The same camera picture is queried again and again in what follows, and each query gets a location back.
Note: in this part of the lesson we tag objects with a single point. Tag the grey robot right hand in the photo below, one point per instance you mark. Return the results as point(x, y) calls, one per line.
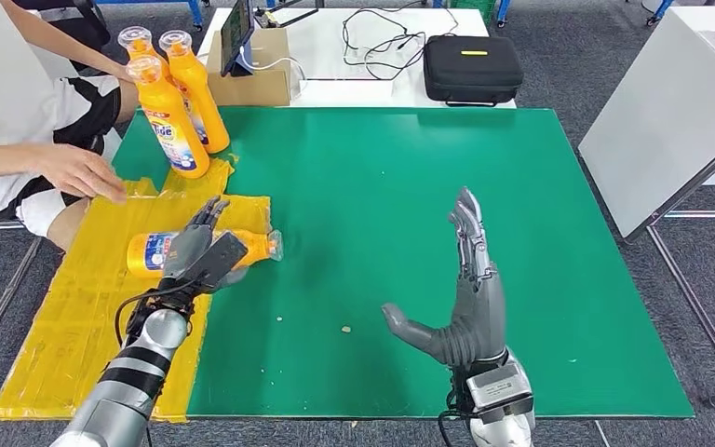
point(478, 314)

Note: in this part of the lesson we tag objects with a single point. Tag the person's right hand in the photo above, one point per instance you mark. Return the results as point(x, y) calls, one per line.
point(80, 173)

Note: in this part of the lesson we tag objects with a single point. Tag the person's left hand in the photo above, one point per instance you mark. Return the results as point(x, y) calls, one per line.
point(123, 73)

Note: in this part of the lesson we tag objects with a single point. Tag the orange detergent bottle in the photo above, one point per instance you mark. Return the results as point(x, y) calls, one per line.
point(138, 46)
point(200, 98)
point(148, 253)
point(172, 129)

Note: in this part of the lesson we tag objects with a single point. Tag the cardboard box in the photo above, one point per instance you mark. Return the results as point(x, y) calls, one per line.
point(259, 87)

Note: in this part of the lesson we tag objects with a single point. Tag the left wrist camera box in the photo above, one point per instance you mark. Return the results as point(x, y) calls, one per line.
point(222, 259)

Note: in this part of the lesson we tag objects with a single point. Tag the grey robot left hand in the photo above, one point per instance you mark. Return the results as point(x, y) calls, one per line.
point(185, 247)

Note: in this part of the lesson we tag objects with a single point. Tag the person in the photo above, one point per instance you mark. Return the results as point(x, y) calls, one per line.
point(6, 92)

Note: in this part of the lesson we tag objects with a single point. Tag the person's right forearm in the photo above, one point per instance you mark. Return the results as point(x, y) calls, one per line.
point(0, 163)

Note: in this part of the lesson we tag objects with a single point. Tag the green plastic crate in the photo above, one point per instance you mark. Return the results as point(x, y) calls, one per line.
point(471, 5)

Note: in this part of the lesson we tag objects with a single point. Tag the white power strip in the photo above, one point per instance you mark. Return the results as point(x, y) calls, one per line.
point(345, 94)

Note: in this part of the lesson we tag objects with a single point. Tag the person's left forearm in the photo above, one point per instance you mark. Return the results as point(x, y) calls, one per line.
point(55, 37)

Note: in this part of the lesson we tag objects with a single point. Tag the tablet in blue case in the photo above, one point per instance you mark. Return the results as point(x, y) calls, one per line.
point(237, 34)

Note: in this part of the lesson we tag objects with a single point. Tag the white desk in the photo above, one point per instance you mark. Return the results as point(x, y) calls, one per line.
point(326, 43)

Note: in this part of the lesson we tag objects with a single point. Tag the yellow taped sheet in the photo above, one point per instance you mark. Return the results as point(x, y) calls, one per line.
point(86, 321)

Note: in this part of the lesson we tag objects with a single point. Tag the large white table panel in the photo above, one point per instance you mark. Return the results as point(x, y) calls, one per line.
point(672, 123)

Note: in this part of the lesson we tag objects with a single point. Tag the black remote controller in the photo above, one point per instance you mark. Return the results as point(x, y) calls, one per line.
point(277, 17)

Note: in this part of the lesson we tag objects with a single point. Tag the green table board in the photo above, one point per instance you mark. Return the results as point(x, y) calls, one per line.
point(425, 216)

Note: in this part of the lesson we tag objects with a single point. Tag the blue metal frame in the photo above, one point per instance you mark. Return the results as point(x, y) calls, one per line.
point(503, 10)
point(148, 2)
point(364, 2)

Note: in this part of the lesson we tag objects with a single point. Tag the black carrying case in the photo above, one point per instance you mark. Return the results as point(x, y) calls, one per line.
point(472, 73)

